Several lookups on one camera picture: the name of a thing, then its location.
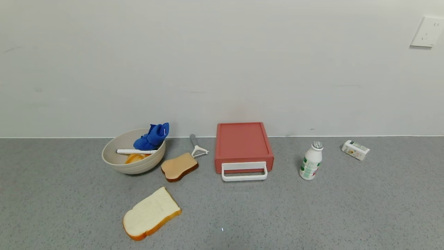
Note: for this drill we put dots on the red drawer housing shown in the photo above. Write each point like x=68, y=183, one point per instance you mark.
x=242, y=140

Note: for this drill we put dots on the brown toast slice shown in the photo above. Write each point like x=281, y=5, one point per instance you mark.
x=178, y=166

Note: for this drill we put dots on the blue cloth toy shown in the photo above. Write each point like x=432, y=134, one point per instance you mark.
x=152, y=139

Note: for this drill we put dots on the white pen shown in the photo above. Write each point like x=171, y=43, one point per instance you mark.
x=135, y=151

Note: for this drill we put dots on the beige ribbed bowl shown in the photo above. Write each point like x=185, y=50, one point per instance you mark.
x=138, y=168

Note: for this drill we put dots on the orange round food piece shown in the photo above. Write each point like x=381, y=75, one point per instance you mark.
x=133, y=158

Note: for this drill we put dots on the white drink bottle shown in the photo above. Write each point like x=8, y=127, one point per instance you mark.
x=310, y=163

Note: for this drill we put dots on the white bread slice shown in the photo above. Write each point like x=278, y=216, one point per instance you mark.
x=151, y=213

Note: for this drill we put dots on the small white carton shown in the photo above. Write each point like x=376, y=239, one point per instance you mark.
x=355, y=150

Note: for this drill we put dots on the white wall socket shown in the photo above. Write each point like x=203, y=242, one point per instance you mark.
x=427, y=32

